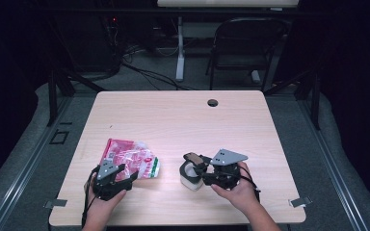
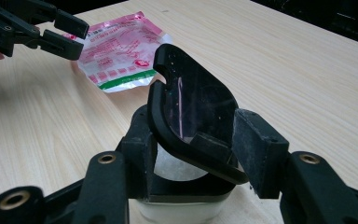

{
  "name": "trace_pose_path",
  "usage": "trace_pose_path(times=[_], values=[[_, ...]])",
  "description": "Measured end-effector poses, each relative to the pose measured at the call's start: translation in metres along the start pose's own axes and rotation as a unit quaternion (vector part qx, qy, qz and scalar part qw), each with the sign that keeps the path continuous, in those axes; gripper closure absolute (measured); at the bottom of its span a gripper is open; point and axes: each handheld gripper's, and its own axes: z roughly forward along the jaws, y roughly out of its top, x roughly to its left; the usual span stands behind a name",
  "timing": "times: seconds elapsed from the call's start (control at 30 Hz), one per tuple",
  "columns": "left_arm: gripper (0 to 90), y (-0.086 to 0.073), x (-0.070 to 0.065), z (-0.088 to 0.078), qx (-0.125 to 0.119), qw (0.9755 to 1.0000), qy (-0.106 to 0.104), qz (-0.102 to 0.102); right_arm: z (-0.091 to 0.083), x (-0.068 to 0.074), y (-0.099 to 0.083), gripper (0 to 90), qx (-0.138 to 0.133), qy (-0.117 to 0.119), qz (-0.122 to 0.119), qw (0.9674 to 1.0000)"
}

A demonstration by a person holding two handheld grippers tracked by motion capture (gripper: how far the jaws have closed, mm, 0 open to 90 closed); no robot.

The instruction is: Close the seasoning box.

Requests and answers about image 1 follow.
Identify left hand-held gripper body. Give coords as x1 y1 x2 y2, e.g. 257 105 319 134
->
91 159 133 202

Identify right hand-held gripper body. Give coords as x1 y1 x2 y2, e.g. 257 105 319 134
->
205 147 250 191

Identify pink printed plastic bag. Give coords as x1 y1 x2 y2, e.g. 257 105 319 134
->
99 138 161 181

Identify person's left hand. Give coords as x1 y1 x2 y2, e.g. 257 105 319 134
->
85 174 128 215

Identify person's right hand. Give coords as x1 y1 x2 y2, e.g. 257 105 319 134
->
210 161 261 215

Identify black metal stand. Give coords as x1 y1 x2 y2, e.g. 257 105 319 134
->
46 68 106 128
264 68 323 131

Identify dark equipment rack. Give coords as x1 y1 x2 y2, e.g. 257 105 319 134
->
53 13 123 75

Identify black folding chair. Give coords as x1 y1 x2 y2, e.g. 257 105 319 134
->
205 17 292 92

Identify white desk with white legs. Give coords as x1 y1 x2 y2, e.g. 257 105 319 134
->
156 0 301 83

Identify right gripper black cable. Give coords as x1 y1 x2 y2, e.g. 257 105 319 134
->
236 164 262 202

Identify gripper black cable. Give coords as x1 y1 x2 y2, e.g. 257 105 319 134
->
236 164 262 202
81 166 98 229

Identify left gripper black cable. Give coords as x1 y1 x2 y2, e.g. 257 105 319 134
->
81 166 98 229

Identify grey metal bracket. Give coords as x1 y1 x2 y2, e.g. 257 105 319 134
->
43 198 68 210
288 195 313 209

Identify aluminium floor rail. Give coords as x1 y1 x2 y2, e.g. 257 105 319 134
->
0 95 74 231
296 95 370 231

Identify black floor cables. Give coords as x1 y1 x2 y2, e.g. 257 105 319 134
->
120 60 195 91

